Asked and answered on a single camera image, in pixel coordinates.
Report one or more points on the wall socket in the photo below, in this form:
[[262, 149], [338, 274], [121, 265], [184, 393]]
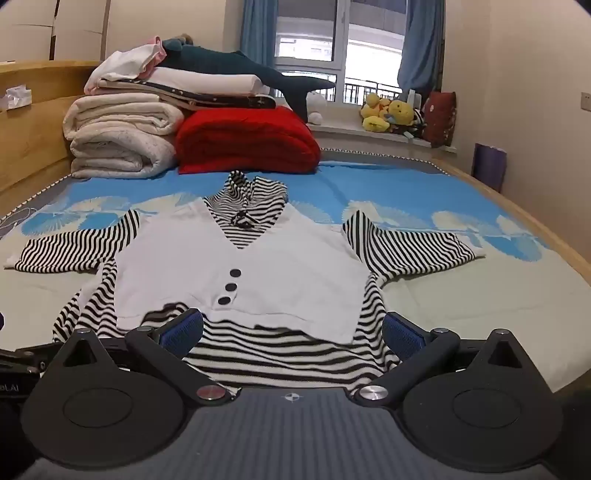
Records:
[[585, 101]]

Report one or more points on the pink cloth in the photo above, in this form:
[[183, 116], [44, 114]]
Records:
[[154, 60]]

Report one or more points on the blue curtain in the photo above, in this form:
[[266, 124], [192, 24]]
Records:
[[258, 32], [422, 41]]

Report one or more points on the teal shark plush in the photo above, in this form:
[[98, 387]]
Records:
[[221, 62]]

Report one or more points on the red folded blanket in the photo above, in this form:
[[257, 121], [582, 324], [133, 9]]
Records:
[[244, 138]]

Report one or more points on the cream wardrobe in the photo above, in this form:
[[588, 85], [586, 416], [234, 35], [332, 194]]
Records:
[[55, 27]]

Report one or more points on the tissue box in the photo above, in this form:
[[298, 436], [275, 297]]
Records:
[[16, 98]]

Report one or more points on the white folded clothes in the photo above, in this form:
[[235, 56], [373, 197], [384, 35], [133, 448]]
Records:
[[124, 64]]

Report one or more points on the striped shirt with white vest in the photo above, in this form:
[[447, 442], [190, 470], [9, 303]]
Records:
[[277, 277]]

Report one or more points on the yellow duck plush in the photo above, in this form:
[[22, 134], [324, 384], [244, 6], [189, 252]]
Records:
[[400, 113], [375, 123], [374, 104]]

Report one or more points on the white plush toy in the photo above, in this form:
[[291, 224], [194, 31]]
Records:
[[316, 108]]

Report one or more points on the window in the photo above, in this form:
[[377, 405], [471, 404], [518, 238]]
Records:
[[341, 41]]

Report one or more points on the white folded quilt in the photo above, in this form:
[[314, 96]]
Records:
[[115, 134]]

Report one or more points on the red printed pillow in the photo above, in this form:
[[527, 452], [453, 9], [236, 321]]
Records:
[[439, 117]]

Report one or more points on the wooden bed frame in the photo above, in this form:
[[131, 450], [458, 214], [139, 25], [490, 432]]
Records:
[[27, 152]]

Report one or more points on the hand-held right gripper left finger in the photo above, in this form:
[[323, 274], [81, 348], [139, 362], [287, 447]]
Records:
[[182, 330]]

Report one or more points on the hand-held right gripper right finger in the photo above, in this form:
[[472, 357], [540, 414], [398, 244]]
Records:
[[404, 338]]

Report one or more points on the white window sill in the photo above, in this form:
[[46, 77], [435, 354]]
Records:
[[341, 129]]

